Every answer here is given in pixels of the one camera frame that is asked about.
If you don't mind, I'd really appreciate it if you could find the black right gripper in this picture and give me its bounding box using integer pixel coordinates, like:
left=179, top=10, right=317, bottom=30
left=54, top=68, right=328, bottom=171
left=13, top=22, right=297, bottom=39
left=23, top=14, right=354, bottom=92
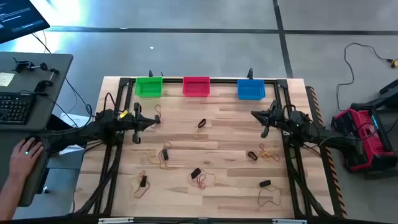
left=251, top=100, right=293, bottom=138

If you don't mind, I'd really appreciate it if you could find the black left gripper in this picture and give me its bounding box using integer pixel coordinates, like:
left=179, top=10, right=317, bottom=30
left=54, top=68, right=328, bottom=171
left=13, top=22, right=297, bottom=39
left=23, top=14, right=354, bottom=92
left=119, top=102, right=155, bottom=144

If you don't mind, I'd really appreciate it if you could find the person's forearm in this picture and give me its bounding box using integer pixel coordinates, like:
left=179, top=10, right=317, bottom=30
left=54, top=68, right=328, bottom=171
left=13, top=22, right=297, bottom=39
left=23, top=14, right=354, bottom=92
left=0, top=177, right=25, bottom=222

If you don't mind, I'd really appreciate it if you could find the blue plastic basket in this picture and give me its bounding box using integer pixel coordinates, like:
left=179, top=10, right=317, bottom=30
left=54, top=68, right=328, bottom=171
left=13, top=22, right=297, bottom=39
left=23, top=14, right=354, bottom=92
left=236, top=78, right=267, bottom=101

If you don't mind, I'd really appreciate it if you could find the green plastic basket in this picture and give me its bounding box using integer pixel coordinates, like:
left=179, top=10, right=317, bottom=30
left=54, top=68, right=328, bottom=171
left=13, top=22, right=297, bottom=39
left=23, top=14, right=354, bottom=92
left=134, top=76, right=164, bottom=98

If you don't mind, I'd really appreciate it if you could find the red plastic basket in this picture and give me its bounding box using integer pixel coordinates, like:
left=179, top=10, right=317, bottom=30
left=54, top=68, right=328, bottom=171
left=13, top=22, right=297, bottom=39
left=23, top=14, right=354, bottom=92
left=182, top=76, right=211, bottom=98

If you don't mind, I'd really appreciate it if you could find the black orange striped edge strip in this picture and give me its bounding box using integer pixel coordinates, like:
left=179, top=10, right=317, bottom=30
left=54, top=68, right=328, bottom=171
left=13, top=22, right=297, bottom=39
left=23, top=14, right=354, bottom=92
left=306, top=86, right=348, bottom=218

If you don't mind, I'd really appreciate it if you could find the black screw clamp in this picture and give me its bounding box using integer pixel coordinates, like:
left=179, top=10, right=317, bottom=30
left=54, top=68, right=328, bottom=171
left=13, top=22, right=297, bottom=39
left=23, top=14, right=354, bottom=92
left=34, top=67, right=60, bottom=93
left=12, top=57, right=49, bottom=74

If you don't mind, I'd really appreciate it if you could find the person's hand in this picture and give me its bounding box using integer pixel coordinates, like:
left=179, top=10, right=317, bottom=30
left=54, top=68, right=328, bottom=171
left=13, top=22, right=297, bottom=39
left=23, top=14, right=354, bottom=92
left=8, top=137, right=45, bottom=183

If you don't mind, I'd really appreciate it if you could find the black equipment stand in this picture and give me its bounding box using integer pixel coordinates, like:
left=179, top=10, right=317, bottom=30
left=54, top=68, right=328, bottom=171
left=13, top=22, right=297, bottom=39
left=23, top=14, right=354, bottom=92
left=350, top=77, right=398, bottom=113

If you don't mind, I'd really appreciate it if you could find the black keyboard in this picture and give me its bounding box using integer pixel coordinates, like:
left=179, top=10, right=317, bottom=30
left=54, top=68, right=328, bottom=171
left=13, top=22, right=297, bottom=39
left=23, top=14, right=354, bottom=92
left=0, top=91, right=35, bottom=125

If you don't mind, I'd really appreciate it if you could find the pale yellow sticky note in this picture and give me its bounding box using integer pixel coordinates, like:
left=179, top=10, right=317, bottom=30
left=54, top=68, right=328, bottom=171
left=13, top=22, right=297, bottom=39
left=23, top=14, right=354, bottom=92
left=0, top=72, right=16, bottom=87

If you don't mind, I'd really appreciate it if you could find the dark computer monitor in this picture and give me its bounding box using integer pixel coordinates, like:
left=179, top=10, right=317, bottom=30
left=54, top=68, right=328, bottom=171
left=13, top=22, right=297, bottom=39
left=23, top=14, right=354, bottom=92
left=0, top=0, right=51, bottom=44

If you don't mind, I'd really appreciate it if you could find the black desk cable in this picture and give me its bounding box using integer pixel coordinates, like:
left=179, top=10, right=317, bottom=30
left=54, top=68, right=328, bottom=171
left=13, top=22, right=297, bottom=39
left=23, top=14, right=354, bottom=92
left=63, top=76, right=94, bottom=119

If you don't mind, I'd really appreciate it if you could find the black floor cable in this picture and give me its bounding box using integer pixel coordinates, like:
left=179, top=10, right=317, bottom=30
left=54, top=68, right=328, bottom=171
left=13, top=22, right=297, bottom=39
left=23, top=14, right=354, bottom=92
left=336, top=42, right=391, bottom=111

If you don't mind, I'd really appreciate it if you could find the silver metal bracket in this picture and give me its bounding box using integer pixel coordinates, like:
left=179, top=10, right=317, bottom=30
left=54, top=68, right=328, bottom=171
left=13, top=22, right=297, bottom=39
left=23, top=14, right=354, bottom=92
left=98, top=217, right=134, bottom=224
left=272, top=218, right=308, bottom=224

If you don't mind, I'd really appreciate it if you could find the black monitor cable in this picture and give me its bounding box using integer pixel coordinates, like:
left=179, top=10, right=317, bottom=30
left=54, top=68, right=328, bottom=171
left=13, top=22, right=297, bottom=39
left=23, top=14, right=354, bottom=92
left=30, top=30, right=53, bottom=54

